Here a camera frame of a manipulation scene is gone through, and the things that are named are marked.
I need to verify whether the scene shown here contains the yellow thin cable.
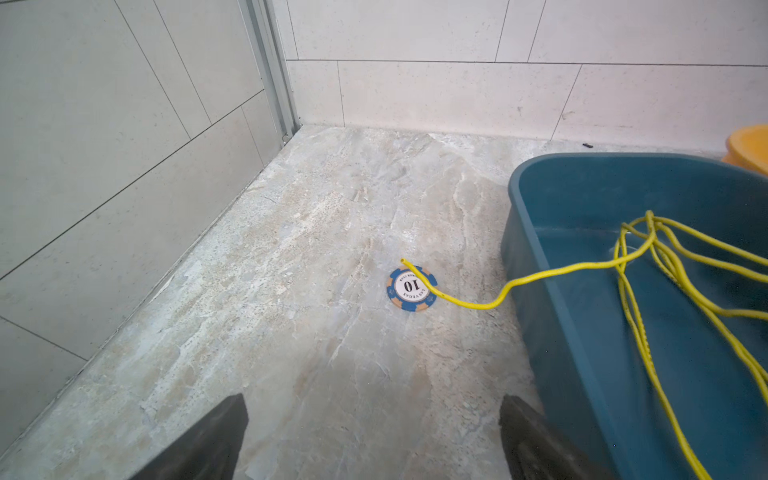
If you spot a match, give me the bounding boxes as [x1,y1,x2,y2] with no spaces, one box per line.
[400,209,768,480]

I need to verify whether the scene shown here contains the yellow plastic bin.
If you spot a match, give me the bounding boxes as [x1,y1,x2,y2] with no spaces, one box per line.
[723,124,768,176]

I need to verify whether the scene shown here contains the teal plastic bin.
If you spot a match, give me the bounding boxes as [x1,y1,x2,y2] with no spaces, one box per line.
[501,152,767,479]

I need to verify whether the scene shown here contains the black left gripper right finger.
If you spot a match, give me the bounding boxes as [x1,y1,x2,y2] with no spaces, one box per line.
[499,395,614,479]

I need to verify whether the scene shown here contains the aluminium corner profile left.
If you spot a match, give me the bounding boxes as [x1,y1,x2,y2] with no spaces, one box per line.
[239,0,301,145]

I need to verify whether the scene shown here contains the blue poker chip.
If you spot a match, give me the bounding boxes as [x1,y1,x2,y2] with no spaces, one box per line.
[386,266,437,312]

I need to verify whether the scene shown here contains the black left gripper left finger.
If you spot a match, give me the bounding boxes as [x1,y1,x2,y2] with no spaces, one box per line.
[132,393,249,480]

